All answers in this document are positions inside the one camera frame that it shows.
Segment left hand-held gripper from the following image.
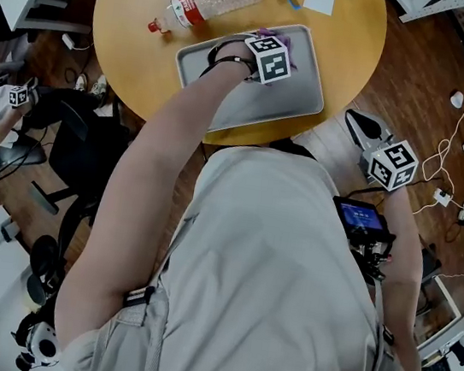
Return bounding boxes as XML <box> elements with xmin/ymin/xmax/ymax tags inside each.
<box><xmin>238</xmin><ymin>31</ymin><xmax>298</xmax><ymax>90</ymax></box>

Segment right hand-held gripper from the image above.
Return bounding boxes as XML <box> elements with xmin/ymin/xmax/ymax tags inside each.
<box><xmin>334</xmin><ymin>109</ymin><xmax>426</xmax><ymax>197</ymax></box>

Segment purple cloth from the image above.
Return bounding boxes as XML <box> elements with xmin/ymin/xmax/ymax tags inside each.
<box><xmin>251</xmin><ymin>26</ymin><xmax>304</xmax><ymax>71</ymax></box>

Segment grey tray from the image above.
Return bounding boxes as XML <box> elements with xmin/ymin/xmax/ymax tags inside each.
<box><xmin>165</xmin><ymin>6</ymin><xmax>337</xmax><ymax>149</ymax></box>

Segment person's right forearm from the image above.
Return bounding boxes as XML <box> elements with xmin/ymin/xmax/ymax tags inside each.
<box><xmin>370</xmin><ymin>184</ymin><xmax>437</xmax><ymax>296</ymax></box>

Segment person's left forearm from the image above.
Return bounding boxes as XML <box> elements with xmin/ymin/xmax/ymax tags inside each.
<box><xmin>91</xmin><ymin>29</ymin><xmax>261</xmax><ymax>244</ymax></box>

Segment black waist screen device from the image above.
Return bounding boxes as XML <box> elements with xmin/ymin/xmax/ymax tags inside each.
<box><xmin>321</xmin><ymin>195</ymin><xmax>402</xmax><ymax>288</ymax></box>

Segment white power adapter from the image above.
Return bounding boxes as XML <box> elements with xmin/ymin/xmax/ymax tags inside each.
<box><xmin>431</xmin><ymin>187</ymin><xmax>454</xmax><ymax>209</ymax></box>

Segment white metal shelf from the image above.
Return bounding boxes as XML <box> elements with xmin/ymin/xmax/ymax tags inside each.
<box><xmin>379</xmin><ymin>0</ymin><xmax>464</xmax><ymax>32</ymax></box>

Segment person's pale t-shirt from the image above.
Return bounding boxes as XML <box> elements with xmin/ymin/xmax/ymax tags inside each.
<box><xmin>56</xmin><ymin>120</ymin><xmax>453</xmax><ymax>371</ymax></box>

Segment white floor adapter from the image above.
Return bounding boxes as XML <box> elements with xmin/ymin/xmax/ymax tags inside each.
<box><xmin>60</xmin><ymin>32</ymin><xmax>81</xmax><ymax>52</ymax></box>

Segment black office chair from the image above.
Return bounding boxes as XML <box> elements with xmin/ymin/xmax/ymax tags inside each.
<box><xmin>26</xmin><ymin>97</ymin><xmax>137</xmax><ymax>226</ymax></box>

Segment black wrist strap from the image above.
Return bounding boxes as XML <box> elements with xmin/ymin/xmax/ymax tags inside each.
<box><xmin>199</xmin><ymin>33</ymin><xmax>263</xmax><ymax>86</ymax></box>

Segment white and black camera device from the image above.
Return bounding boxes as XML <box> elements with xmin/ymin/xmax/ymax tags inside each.
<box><xmin>5</xmin><ymin>315</ymin><xmax>66</xmax><ymax>371</ymax></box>

